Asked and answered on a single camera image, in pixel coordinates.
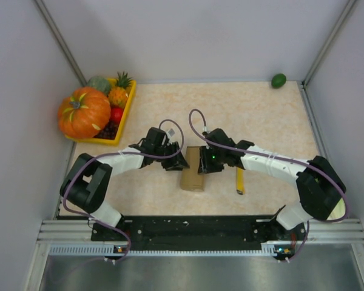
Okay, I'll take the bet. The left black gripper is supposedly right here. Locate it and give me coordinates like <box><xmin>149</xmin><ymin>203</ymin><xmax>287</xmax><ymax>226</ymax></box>
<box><xmin>153</xmin><ymin>142</ymin><xmax>189</xmax><ymax>172</ymax></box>

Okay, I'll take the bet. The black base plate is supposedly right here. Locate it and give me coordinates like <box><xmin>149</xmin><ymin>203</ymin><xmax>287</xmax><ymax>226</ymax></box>
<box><xmin>56</xmin><ymin>214</ymin><xmax>322</xmax><ymax>252</ymax></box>

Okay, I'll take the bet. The small pineapple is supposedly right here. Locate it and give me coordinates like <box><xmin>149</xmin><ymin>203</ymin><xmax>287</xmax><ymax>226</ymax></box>
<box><xmin>108</xmin><ymin>72</ymin><xmax>132</xmax><ymax>109</ymax></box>

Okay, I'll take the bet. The orange pumpkin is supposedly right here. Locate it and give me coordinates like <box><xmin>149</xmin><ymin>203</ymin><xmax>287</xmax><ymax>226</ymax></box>
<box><xmin>58</xmin><ymin>87</ymin><xmax>111</xmax><ymax>139</ymax></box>

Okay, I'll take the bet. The yellow plastic tray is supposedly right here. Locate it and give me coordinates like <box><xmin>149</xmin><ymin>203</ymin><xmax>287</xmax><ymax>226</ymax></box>
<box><xmin>63</xmin><ymin>77</ymin><xmax>137</xmax><ymax>146</ymax></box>

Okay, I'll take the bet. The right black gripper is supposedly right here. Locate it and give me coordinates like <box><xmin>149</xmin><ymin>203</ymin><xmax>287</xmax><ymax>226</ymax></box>
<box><xmin>198</xmin><ymin>145</ymin><xmax>226</xmax><ymax>175</ymax></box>

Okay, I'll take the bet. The dark grape bunch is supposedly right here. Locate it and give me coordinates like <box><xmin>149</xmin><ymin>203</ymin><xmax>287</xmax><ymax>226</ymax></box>
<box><xmin>94</xmin><ymin>121</ymin><xmax>119</xmax><ymax>140</ymax></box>

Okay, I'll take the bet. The red apple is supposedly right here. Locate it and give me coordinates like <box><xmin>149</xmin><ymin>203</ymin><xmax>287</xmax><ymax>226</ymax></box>
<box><xmin>110</xmin><ymin>107</ymin><xmax>124</xmax><ymax>124</ymax></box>

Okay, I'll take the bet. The yellow utility knife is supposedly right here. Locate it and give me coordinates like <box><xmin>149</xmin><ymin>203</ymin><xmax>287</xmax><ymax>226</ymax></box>
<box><xmin>236</xmin><ymin>167</ymin><xmax>244</xmax><ymax>195</ymax></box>

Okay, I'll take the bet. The brown cardboard express box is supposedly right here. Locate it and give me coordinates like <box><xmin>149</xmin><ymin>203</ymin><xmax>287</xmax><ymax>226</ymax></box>
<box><xmin>180</xmin><ymin>146</ymin><xmax>204</xmax><ymax>192</ymax></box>

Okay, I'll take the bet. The aluminium frame rail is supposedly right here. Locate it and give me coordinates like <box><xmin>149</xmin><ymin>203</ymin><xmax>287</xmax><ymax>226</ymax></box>
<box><xmin>37</xmin><ymin>216</ymin><xmax>364</xmax><ymax>261</ymax></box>

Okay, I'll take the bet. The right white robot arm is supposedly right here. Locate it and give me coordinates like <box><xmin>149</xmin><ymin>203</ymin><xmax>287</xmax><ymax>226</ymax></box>
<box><xmin>199</xmin><ymin>129</ymin><xmax>348</xmax><ymax>240</ymax></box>

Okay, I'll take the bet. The green squash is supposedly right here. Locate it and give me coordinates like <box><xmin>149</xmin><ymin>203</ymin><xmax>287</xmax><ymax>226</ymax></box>
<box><xmin>86</xmin><ymin>76</ymin><xmax>112</xmax><ymax>95</ymax></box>

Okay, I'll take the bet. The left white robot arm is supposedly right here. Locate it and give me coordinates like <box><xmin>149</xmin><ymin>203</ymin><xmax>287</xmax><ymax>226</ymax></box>
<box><xmin>60</xmin><ymin>127</ymin><xmax>189</xmax><ymax>241</ymax></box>

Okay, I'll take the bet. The green lettuce head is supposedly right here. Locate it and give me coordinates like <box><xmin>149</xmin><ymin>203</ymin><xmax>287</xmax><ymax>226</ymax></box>
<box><xmin>327</xmin><ymin>198</ymin><xmax>346</xmax><ymax>222</ymax></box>

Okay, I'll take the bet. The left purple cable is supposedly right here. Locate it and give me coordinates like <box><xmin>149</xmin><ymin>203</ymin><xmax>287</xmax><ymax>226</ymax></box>
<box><xmin>62</xmin><ymin>118</ymin><xmax>185</xmax><ymax>263</ymax></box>

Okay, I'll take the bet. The green lime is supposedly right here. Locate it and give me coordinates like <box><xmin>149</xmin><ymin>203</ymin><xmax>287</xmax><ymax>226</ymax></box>
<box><xmin>271</xmin><ymin>73</ymin><xmax>287</xmax><ymax>89</ymax></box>

